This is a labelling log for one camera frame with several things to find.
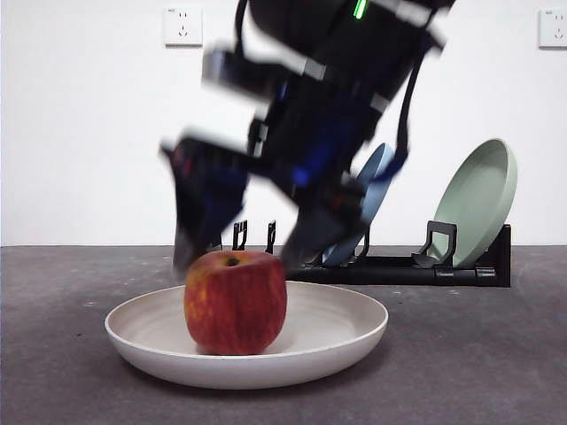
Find pale yellow plate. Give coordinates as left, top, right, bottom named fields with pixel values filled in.
left=104, top=282, right=390, bottom=390

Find red yellow apple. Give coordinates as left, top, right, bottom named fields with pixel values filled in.
left=183, top=250, right=288, bottom=356

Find blue plate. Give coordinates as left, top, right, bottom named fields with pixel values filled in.
left=322, top=142, right=395, bottom=267

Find black plate rack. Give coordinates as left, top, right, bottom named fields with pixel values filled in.
left=232, top=220, right=513, bottom=289

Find green plate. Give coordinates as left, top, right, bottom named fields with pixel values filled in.
left=431, top=138, right=518, bottom=270

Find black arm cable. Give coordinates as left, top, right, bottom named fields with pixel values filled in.
left=389, top=52, right=422, bottom=178

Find white wall socket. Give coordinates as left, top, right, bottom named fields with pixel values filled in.
left=163, top=6, right=204, bottom=48
left=538, top=8, right=567, bottom=50

